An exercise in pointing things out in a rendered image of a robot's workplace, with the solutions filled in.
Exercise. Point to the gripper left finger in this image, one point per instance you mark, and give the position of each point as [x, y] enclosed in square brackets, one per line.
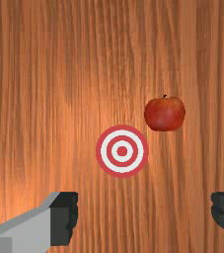
[34, 227]

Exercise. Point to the red apple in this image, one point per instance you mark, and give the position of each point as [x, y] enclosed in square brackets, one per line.
[164, 113]

